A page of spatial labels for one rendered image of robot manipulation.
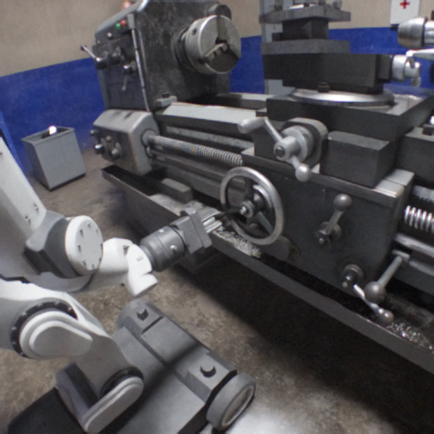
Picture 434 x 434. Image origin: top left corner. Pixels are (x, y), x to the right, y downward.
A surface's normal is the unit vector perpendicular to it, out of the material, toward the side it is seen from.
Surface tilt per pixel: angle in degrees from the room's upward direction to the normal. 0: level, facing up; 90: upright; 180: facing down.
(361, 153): 90
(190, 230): 62
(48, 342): 90
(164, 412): 0
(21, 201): 86
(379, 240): 90
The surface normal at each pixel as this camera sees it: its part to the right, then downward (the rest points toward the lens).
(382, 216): -0.74, 0.42
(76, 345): 0.73, 0.29
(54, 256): 0.99, -0.12
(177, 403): -0.10, -0.84
